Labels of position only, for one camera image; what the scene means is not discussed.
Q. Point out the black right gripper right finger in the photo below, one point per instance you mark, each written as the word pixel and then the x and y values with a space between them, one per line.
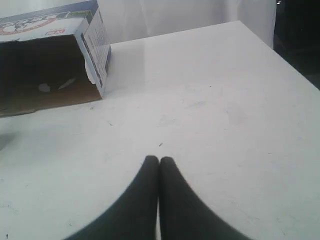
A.
pixel 183 215

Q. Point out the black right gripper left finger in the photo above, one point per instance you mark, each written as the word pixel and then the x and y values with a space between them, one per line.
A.
pixel 133 215

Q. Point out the blue white cardboard box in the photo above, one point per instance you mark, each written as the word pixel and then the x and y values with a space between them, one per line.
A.
pixel 52 58

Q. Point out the white backdrop curtain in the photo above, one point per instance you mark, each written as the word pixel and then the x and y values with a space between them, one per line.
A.
pixel 127 20

